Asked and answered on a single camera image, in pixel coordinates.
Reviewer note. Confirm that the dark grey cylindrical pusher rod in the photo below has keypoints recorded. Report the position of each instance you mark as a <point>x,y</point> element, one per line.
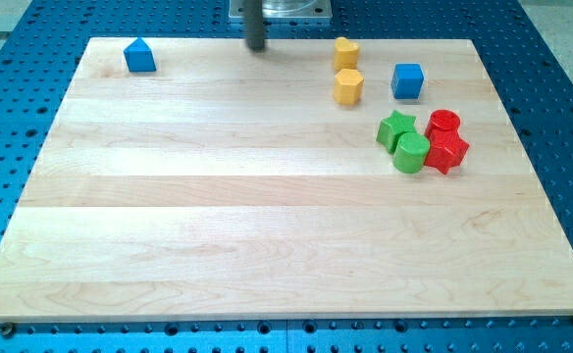
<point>253,20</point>

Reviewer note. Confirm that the yellow heart block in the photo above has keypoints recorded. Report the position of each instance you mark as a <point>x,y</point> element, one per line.
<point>346,54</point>

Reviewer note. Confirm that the yellow hexagon block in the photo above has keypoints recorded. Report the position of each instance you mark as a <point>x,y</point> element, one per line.
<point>348,86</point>

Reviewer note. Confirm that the blue pentagon block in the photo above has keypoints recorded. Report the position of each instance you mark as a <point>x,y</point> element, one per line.
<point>139,57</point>

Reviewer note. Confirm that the blue cube block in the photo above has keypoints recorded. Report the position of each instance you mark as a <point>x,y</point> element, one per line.
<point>407,81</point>

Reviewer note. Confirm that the light wooden board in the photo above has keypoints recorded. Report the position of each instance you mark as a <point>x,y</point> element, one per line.
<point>230,185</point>

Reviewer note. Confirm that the green star block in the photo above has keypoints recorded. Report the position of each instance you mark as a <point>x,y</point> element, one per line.
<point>393,127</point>

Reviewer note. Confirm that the green cylinder block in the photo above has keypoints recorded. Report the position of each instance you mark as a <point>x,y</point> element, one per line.
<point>411,152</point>

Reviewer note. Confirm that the red cylinder block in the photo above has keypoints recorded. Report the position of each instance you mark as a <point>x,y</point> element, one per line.
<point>442,120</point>

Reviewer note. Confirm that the red star block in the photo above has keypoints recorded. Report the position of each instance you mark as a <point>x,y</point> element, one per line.
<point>447,150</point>

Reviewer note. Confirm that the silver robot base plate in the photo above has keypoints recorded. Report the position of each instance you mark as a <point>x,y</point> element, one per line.
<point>297,10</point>

